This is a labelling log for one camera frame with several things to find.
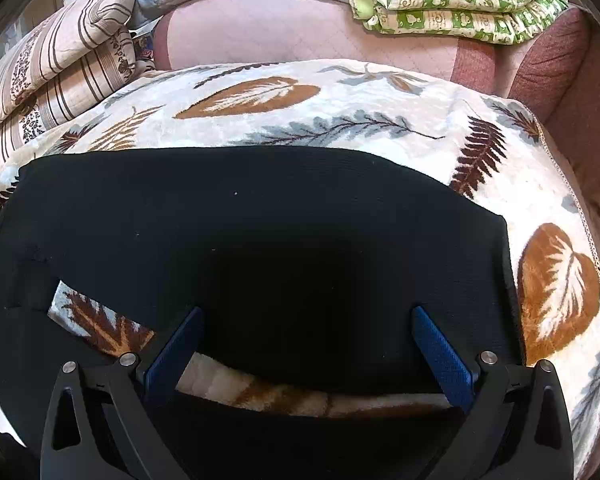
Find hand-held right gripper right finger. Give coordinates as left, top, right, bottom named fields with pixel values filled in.
left=411, top=305, right=576, bottom=480

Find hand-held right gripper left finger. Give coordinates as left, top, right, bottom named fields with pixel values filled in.
left=40, top=305, right=206, bottom=480

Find black pants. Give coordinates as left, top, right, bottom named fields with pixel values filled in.
left=0, top=146, right=526, bottom=480

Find leaf print blanket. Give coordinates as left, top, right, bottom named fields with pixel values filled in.
left=0, top=60, right=600, bottom=480

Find striped beige pillow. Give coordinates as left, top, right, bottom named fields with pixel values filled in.
left=0, top=0, right=156, bottom=201

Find pink and brown sofa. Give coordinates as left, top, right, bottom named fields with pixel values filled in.
left=152, top=0, right=600, bottom=341

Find green patterned quilt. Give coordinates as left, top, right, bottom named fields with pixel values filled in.
left=336, top=0, right=571, bottom=46

